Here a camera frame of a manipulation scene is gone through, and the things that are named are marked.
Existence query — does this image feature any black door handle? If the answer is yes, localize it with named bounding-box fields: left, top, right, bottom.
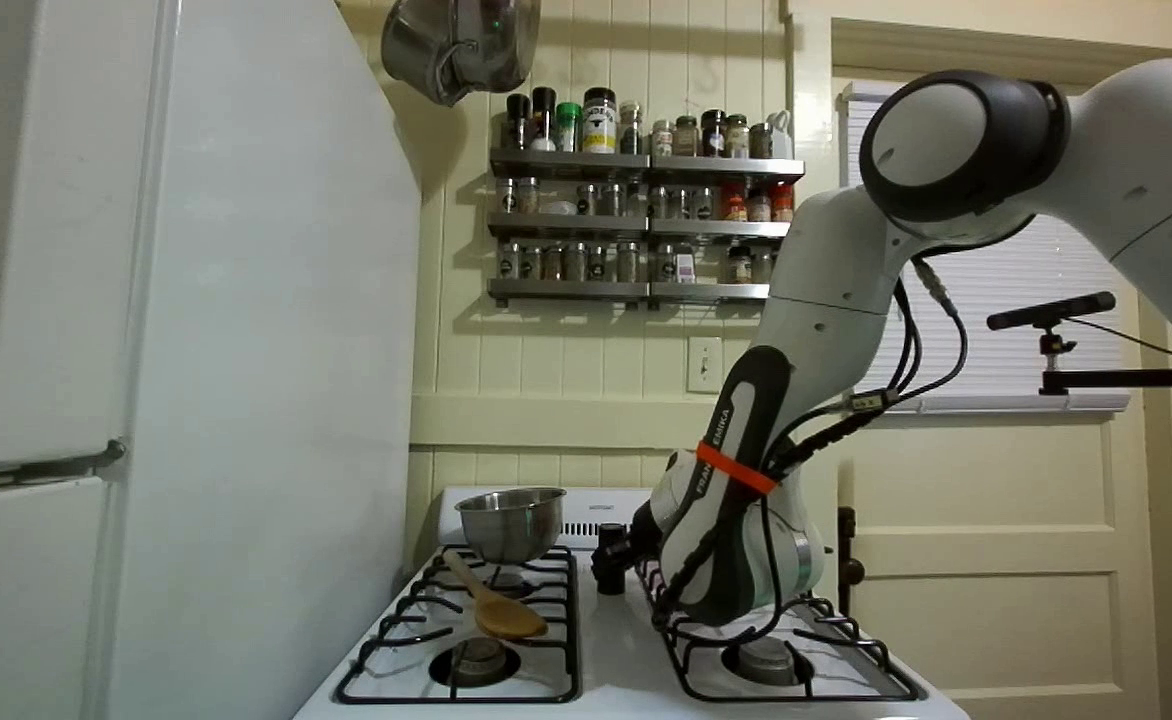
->
left=834, top=503, right=868, bottom=618

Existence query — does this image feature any stainless steel pot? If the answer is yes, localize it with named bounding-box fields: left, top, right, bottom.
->
left=454, top=482, right=567, bottom=563

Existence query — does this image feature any green-capped spice jar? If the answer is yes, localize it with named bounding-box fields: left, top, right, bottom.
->
left=553, top=100, right=585, bottom=156

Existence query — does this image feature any gray hanging kitchen utensil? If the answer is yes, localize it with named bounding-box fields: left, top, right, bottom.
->
left=375, top=0, right=543, bottom=110

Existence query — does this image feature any orange strap on wrist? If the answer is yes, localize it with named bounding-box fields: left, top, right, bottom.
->
left=694, top=440, right=781, bottom=501

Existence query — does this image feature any dark-lidded spice jar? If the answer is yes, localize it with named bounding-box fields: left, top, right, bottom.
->
left=505, top=90, right=532, bottom=156

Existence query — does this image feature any black stereo camera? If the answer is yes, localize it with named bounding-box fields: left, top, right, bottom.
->
left=984, top=288, right=1122, bottom=335

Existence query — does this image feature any large yellow-label jar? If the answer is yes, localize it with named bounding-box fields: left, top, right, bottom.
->
left=575, top=82, right=624, bottom=160

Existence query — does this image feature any white gas stove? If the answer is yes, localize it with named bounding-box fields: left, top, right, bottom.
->
left=291, top=482, right=972, bottom=720

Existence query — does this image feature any white window blind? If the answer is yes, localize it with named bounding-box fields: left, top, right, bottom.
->
left=836, top=81, right=1138, bottom=421

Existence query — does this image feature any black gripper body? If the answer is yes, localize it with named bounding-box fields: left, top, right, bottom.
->
left=621, top=501, right=677, bottom=580

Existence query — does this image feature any black burner grate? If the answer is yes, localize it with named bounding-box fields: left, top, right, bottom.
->
left=329, top=540, right=585, bottom=707
left=630, top=543, right=926, bottom=707

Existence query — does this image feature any wooden spoon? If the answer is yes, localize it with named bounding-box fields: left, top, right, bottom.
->
left=442, top=546, right=553, bottom=640

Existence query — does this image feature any gray wall spice rack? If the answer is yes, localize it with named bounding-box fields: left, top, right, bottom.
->
left=484, top=138, right=809, bottom=312

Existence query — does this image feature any white bottle black cap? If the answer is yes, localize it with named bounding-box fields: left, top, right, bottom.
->
left=530, top=82, right=560, bottom=156

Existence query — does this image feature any white refrigerator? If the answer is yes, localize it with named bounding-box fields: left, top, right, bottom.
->
left=0, top=0, right=426, bottom=720

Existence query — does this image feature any white wall switch plate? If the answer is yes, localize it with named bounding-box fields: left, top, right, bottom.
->
left=683, top=330, right=723, bottom=401

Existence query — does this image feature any dark spice bottle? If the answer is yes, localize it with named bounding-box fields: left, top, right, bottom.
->
left=697, top=106, right=733, bottom=160

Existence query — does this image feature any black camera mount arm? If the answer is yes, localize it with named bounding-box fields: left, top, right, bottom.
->
left=1035, top=329, right=1172, bottom=401

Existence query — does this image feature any cream panel door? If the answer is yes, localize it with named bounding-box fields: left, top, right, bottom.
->
left=830, top=14, right=1172, bottom=720

